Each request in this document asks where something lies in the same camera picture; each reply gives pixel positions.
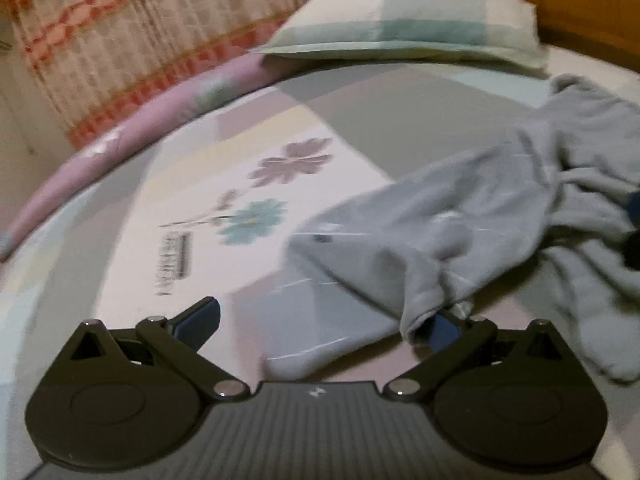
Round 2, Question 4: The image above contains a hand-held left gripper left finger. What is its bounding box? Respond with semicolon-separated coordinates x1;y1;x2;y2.
65;296;251;402

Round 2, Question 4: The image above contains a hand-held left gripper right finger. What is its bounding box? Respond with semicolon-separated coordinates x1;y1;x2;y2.
382;310;568;402

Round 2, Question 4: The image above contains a grey striped sweatshirt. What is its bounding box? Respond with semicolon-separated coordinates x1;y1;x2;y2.
287;74;640;381

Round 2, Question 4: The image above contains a purple floral quilt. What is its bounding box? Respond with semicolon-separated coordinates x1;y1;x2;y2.
0;52;283;261

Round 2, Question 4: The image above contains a wooden headboard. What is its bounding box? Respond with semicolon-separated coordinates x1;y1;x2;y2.
360;0;640;63

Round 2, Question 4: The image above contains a checked green cream pillow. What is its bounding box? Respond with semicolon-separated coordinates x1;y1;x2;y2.
250;0;548;71

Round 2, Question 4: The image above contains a beige red patterned curtain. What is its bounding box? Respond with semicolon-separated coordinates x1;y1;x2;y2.
0;0;311;148

